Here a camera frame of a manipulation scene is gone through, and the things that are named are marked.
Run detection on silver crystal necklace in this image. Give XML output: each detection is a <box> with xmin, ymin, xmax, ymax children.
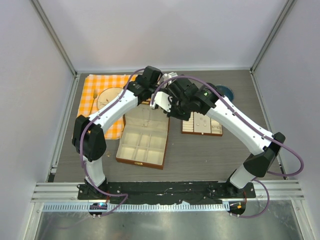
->
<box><xmin>141</xmin><ymin>108</ymin><xmax>152</xmax><ymax>127</ymax></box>

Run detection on brown jewelry box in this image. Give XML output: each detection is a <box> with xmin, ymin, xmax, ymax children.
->
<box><xmin>115</xmin><ymin>101</ymin><xmax>170</xmax><ymax>170</ymax></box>

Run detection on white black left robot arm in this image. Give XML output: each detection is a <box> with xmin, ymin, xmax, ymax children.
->
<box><xmin>72</xmin><ymin>66</ymin><xmax>163</xmax><ymax>200</ymax></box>

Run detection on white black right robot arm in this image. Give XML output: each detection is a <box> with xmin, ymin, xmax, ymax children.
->
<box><xmin>160</xmin><ymin>75</ymin><xmax>286</xmax><ymax>198</ymax></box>

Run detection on brown jewelry tray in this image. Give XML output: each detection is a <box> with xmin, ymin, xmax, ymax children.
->
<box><xmin>181</xmin><ymin>112</ymin><xmax>223</xmax><ymax>137</ymax></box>

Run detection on pearl earrings in compartment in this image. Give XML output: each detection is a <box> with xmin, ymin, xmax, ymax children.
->
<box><xmin>211</xmin><ymin>125</ymin><xmax>221</xmax><ymax>130</ymax></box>

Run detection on blue ceramic bowl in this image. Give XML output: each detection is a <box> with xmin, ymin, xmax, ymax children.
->
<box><xmin>215</xmin><ymin>85</ymin><xmax>235</xmax><ymax>102</ymax></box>

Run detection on beige floral ceramic plate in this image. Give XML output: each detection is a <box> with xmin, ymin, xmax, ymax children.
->
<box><xmin>96</xmin><ymin>87</ymin><xmax>123</xmax><ymax>110</ymax></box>

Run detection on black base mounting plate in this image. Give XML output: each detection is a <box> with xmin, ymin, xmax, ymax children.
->
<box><xmin>77</xmin><ymin>181</ymin><xmax>256</xmax><ymax>205</ymax></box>

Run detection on orange white checkered cloth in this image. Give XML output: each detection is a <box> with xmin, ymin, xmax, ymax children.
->
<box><xmin>77</xmin><ymin>74</ymin><xmax>138</xmax><ymax>140</ymax></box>

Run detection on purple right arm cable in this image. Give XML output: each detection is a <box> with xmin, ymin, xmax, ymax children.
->
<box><xmin>150</xmin><ymin>76</ymin><xmax>305</xmax><ymax>219</ymax></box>

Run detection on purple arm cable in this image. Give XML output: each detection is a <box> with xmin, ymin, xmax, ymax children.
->
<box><xmin>150</xmin><ymin>76</ymin><xmax>305</xmax><ymax>219</ymax></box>
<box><xmin>79</xmin><ymin>68</ymin><xmax>143</xmax><ymax>218</ymax></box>

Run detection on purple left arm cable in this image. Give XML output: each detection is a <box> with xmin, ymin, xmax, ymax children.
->
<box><xmin>79</xmin><ymin>68</ymin><xmax>143</xmax><ymax>218</ymax></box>

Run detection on white slotted cable duct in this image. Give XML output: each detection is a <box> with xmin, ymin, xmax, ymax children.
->
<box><xmin>42</xmin><ymin>202</ymin><xmax>230</xmax><ymax>213</ymax></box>

